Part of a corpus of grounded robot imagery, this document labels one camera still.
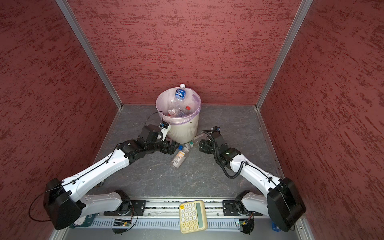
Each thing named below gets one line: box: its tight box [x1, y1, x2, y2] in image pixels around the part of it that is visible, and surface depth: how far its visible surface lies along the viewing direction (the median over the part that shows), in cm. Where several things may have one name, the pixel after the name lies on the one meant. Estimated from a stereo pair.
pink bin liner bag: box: [155, 88, 202, 125], surface depth 89 cm
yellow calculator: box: [179, 199, 208, 234], surface depth 72 cm
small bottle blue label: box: [168, 83, 187, 117], surface depth 89 cm
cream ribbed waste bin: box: [155, 87, 202, 144], surface depth 89 cm
